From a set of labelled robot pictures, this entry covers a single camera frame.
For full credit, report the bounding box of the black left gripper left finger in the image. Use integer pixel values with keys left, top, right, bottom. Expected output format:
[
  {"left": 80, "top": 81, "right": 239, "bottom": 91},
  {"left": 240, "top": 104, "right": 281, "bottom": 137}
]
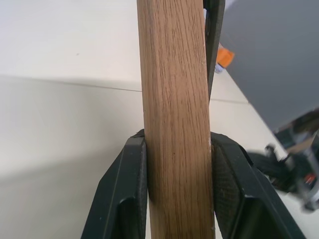
[{"left": 80, "top": 128, "right": 152, "bottom": 239}]

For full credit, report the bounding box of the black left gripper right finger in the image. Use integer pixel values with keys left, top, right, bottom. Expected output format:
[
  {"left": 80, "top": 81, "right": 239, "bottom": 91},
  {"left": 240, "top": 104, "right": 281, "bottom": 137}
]
[{"left": 210, "top": 131, "right": 308, "bottom": 239}]

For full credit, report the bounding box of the wooden oak plank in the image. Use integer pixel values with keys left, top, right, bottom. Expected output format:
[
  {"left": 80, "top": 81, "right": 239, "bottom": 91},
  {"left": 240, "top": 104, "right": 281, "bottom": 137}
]
[{"left": 137, "top": 0, "right": 226, "bottom": 239}]

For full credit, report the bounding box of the orange and white box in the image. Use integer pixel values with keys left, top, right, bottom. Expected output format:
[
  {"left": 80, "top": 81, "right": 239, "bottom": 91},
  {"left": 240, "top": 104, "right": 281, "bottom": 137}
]
[{"left": 215, "top": 47, "right": 236, "bottom": 74}]

